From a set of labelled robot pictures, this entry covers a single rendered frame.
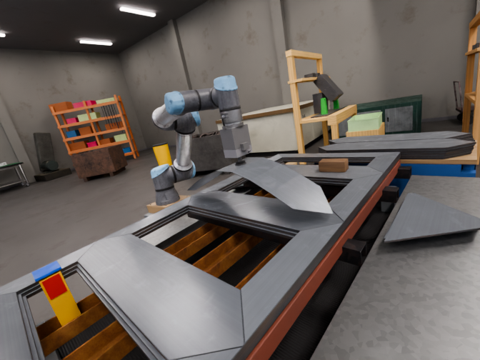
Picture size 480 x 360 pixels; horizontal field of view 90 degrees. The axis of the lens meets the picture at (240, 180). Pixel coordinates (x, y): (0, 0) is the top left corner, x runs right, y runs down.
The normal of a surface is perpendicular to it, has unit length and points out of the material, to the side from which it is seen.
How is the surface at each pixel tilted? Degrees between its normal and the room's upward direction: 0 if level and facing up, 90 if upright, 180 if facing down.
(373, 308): 0
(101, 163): 90
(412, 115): 90
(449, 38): 90
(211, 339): 0
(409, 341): 0
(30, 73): 90
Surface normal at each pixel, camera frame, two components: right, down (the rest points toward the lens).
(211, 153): -0.30, 0.33
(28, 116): 0.80, 0.02
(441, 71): -0.57, 0.34
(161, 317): -0.19, -0.94
